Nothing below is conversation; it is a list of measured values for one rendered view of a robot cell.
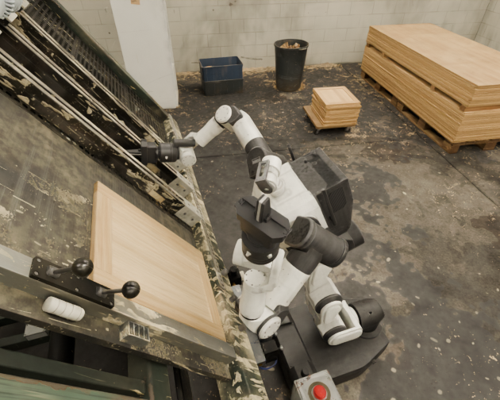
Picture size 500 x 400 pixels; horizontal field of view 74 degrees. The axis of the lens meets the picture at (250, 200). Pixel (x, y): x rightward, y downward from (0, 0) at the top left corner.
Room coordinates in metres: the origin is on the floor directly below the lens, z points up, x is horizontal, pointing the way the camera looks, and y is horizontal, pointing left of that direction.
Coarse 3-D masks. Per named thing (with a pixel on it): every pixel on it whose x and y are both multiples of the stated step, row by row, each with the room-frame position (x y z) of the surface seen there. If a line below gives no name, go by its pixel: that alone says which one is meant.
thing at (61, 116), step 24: (0, 48) 1.06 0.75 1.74; (0, 72) 1.01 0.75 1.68; (24, 72) 1.06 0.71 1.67; (24, 96) 1.02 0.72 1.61; (48, 96) 1.04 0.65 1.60; (48, 120) 1.03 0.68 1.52; (72, 120) 1.06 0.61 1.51; (96, 144) 1.07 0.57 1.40; (120, 168) 1.09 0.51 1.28; (144, 168) 1.15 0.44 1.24; (168, 192) 1.14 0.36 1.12; (192, 216) 1.16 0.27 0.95
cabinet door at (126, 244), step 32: (96, 192) 0.84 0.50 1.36; (96, 224) 0.69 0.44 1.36; (128, 224) 0.80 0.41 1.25; (160, 224) 0.95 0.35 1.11; (96, 256) 0.57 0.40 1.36; (128, 256) 0.66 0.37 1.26; (160, 256) 0.76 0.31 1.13; (192, 256) 0.91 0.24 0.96; (160, 288) 0.62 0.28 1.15; (192, 288) 0.72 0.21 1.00; (192, 320) 0.57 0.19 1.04
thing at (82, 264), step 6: (78, 258) 0.41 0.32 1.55; (84, 258) 0.41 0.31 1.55; (72, 264) 0.39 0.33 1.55; (78, 264) 0.39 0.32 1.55; (84, 264) 0.39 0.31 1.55; (90, 264) 0.40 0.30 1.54; (48, 270) 0.42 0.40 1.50; (54, 270) 0.42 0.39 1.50; (60, 270) 0.41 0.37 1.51; (66, 270) 0.41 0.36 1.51; (72, 270) 0.39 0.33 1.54; (78, 270) 0.38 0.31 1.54; (84, 270) 0.39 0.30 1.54; (90, 270) 0.39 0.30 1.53; (54, 276) 0.42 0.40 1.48; (78, 276) 0.38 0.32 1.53; (84, 276) 0.38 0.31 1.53
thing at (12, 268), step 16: (0, 256) 0.40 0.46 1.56; (16, 256) 0.42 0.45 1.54; (0, 272) 0.38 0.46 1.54; (16, 272) 0.39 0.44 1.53; (16, 288) 0.38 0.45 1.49; (32, 288) 0.39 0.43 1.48; (48, 288) 0.40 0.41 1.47; (80, 304) 0.41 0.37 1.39; (96, 304) 0.42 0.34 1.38; (128, 304) 0.47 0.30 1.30; (112, 320) 0.42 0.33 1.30; (144, 320) 0.45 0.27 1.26; (160, 320) 0.48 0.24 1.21; (160, 336) 0.45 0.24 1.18; (176, 336) 0.46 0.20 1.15; (192, 336) 0.49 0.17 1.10; (208, 336) 0.53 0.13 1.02; (208, 352) 0.49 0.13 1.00; (224, 352) 0.50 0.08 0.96
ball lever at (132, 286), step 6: (126, 282) 0.43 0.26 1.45; (132, 282) 0.43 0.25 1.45; (96, 288) 0.45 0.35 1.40; (102, 288) 0.45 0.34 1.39; (120, 288) 0.43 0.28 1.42; (126, 288) 0.41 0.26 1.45; (132, 288) 0.41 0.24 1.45; (138, 288) 0.42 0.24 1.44; (102, 294) 0.44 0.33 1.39; (126, 294) 0.40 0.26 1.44; (132, 294) 0.40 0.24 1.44
